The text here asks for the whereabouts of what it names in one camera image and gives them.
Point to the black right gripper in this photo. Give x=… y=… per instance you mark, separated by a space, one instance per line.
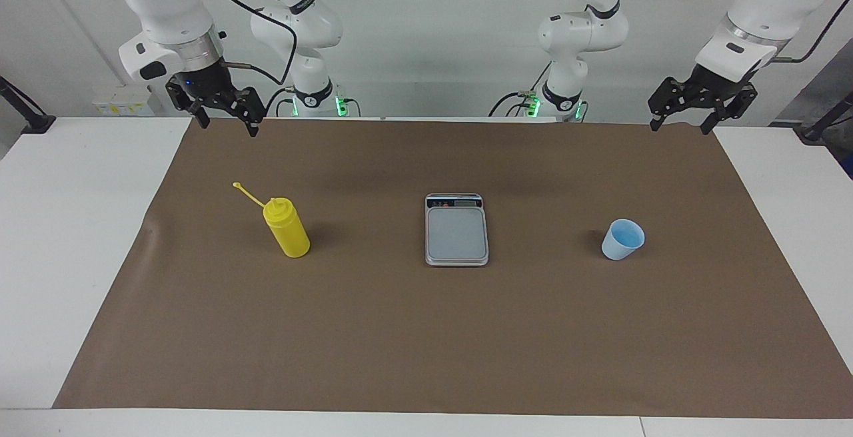
x=203 y=84

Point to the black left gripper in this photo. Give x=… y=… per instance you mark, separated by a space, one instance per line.
x=720 y=87

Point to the yellow squeeze bottle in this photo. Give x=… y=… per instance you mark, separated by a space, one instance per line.
x=288 y=234

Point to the light blue plastic cup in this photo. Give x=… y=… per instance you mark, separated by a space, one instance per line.
x=620 y=244

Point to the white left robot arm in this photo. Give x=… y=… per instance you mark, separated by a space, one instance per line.
x=580 y=30

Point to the silver digital kitchen scale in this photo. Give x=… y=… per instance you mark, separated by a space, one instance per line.
x=456 y=234

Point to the white box with yellow labels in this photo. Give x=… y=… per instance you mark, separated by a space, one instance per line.
x=123 y=100

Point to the dark grey partition panel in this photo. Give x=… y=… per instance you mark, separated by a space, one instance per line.
x=820 y=90

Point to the black clamp stand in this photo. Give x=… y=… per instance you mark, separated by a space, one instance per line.
x=816 y=132
x=36 y=122

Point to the brown paper mat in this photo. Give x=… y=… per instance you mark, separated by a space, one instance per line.
x=426 y=330

